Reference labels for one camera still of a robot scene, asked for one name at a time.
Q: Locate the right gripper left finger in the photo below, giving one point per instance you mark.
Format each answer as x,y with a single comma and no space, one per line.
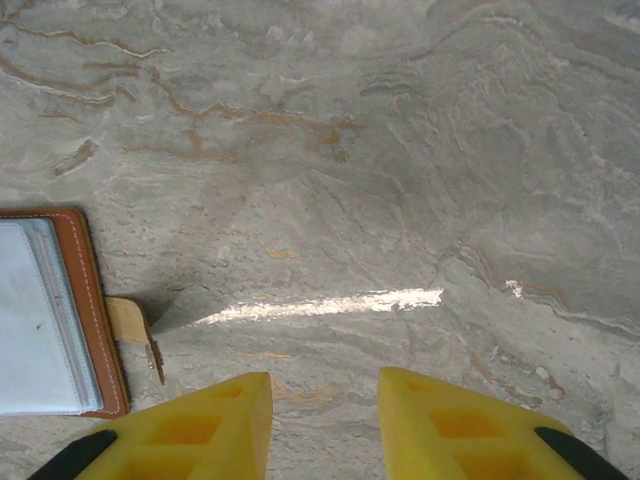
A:
220,440

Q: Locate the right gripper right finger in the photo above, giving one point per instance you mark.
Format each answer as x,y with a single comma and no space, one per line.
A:
450,440

